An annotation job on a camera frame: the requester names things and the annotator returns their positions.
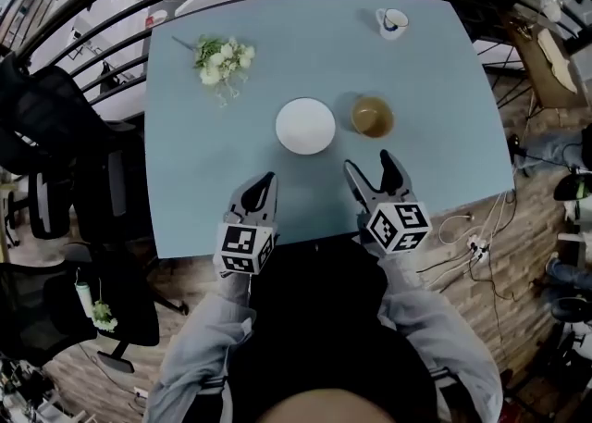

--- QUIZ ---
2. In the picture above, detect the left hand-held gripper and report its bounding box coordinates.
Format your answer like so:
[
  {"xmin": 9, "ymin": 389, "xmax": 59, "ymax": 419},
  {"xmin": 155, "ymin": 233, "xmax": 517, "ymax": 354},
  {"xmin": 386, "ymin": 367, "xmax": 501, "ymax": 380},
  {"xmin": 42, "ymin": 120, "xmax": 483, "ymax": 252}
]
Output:
[{"xmin": 214, "ymin": 171, "xmax": 279, "ymax": 279}]

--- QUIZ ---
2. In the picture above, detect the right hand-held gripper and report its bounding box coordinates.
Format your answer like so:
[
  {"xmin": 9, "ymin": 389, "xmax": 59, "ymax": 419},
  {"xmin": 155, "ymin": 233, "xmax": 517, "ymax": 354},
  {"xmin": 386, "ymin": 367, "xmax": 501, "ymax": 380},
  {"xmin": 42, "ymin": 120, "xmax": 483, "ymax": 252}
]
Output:
[{"xmin": 343, "ymin": 148, "xmax": 434, "ymax": 256}]

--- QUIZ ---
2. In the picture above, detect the amber glass bowl dish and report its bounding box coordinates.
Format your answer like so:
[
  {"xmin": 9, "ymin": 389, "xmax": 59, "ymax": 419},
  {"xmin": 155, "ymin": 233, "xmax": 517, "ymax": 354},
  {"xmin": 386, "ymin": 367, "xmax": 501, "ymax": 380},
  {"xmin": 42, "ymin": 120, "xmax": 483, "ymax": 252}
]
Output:
[{"xmin": 350, "ymin": 95, "xmax": 396, "ymax": 140}]

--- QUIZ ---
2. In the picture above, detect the white round plate dish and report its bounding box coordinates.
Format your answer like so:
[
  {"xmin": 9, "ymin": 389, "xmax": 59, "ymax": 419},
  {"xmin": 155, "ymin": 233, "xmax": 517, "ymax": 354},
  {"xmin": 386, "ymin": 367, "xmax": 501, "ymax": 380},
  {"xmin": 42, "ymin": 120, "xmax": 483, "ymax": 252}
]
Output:
[{"xmin": 275, "ymin": 96, "xmax": 337, "ymax": 156}]

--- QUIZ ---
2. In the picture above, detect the person's left forearm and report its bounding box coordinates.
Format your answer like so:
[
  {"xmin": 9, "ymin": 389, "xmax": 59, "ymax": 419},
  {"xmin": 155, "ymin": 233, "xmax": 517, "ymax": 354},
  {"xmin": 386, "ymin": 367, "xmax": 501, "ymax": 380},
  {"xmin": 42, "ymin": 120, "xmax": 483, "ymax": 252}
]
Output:
[{"xmin": 143, "ymin": 267, "xmax": 256, "ymax": 423}]

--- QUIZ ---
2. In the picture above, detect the person's right forearm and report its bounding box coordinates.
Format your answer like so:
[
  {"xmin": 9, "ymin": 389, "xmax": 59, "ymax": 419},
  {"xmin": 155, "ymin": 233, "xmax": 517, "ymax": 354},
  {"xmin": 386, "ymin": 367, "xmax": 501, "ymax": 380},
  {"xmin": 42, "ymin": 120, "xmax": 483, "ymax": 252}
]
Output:
[{"xmin": 375, "ymin": 249, "xmax": 506, "ymax": 423}]

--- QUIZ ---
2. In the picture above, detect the person's black clothed torso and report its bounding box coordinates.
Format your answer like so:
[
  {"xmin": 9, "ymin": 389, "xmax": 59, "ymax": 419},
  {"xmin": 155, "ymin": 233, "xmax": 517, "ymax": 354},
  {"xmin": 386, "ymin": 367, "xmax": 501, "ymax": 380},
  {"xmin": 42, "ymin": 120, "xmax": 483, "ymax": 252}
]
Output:
[{"xmin": 221, "ymin": 233, "xmax": 443, "ymax": 423}]

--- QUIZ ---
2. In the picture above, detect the white power strip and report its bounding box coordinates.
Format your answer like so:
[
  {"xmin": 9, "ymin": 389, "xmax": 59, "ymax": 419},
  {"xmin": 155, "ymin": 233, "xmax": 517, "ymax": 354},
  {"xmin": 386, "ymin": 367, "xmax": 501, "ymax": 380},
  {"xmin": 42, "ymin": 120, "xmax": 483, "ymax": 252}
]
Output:
[{"xmin": 465, "ymin": 234, "xmax": 492, "ymax": 266}]

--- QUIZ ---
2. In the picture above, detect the white flower bouquet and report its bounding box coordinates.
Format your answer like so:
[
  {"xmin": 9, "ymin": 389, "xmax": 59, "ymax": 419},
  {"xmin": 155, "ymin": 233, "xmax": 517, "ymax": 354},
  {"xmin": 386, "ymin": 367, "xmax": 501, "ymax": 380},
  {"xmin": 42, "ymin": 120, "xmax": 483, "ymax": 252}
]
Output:
[{"xmin": 171, "ymin": 33, "xmax": 257, "ymax": 108}]

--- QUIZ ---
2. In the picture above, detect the white mug with blue print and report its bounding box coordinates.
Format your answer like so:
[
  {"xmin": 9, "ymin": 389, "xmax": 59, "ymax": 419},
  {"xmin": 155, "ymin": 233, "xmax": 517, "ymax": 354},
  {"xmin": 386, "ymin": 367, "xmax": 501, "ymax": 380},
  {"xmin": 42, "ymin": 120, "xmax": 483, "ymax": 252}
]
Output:
[{"xmin": 375, "ymin": 7, "xmax": 411, "ymax": 42}]

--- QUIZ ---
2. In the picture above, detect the small white flower bunch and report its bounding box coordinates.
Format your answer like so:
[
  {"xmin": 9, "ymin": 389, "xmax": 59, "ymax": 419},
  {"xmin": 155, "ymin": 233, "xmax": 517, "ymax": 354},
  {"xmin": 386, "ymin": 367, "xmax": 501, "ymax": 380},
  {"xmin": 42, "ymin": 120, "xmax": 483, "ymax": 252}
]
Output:
[{"xmin": 91, "ymin": 299, "xmax": 119, "ymax": 333}]

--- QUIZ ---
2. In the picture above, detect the pale green bottle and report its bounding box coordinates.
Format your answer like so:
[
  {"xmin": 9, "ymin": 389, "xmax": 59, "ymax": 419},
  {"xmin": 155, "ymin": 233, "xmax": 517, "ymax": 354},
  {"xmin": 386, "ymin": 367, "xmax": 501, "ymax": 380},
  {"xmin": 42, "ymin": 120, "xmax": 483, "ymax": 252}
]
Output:
[{"xmin": 75, "ymin": 280, "xmax": 95, "ymax": 319}]

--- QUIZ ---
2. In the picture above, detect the red and white cup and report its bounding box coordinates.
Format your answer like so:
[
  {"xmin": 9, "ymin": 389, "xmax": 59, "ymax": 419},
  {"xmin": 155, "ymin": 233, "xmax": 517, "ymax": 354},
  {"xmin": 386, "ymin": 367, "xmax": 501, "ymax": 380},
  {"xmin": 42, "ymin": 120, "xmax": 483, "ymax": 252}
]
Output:
[{"xmin": 145, "ymin": 8, "xmax": 168, "ymax": 30}]

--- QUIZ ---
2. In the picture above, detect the wooden easel board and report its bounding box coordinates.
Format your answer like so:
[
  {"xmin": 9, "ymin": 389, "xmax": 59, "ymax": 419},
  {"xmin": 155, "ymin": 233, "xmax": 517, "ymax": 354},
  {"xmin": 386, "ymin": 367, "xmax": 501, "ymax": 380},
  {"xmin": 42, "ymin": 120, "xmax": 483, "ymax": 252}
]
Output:
[{"xmin": 501, "ymin": 11, "xmax": 585, "ymax": 110}]

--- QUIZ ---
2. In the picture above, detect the black mesh office chair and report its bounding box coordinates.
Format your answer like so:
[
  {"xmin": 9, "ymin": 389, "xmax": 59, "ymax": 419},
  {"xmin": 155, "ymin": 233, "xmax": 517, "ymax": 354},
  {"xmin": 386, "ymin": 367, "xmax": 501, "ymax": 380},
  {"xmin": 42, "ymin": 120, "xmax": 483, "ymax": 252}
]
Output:
[{"xmin": 0, "ymin": 240, "xmax": 161, "ymax": 374}]

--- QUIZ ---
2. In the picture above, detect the white cable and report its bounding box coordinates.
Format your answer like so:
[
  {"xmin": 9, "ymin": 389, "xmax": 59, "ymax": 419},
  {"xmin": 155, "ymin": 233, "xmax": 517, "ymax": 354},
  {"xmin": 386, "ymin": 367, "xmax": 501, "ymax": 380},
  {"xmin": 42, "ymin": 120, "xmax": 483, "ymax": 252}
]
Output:
[{"xmin": 415, "ymin": 189, "xmax": 510, "ymax": 292}]

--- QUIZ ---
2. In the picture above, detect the black cable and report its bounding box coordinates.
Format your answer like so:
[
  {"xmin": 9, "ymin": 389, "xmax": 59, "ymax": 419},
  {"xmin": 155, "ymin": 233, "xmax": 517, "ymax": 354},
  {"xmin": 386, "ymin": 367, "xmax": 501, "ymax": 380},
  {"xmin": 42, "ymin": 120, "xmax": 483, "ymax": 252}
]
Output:
[{"xmin": 466, "ymin": 189, "xmax": 522, "ymax": 357}]

